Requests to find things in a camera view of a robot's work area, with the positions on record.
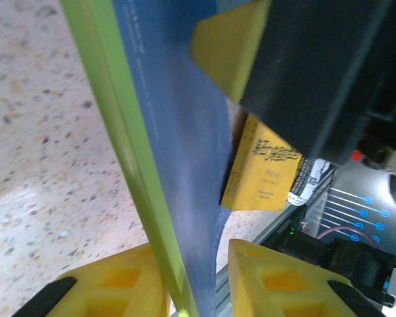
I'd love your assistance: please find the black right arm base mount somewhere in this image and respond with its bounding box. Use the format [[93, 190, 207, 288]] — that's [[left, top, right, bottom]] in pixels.
[[260, 227, 396, 308]]

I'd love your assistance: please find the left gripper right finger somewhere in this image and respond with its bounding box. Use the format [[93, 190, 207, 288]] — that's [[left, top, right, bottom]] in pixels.
[[228, 238, 387, 317]]

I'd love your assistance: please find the yellow cartoon cover book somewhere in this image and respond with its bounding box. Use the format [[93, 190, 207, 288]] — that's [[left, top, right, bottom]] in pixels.
[[219, 114, 305, 213]]

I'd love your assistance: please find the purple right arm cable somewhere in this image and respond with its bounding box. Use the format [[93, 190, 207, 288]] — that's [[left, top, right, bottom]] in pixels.
[[316, 223, 382, 250]]

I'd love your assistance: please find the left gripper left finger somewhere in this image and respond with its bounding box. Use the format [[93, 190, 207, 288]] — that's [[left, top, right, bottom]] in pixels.
[[18, 243, 171, 317]]

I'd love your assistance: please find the purple notebook with green spine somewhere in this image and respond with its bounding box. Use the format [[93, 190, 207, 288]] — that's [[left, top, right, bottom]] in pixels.
[[59, 0, 251, 317]]

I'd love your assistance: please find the striped can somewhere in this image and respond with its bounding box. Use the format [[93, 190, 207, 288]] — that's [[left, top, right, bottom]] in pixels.
[[286, 157, 337, 207]]

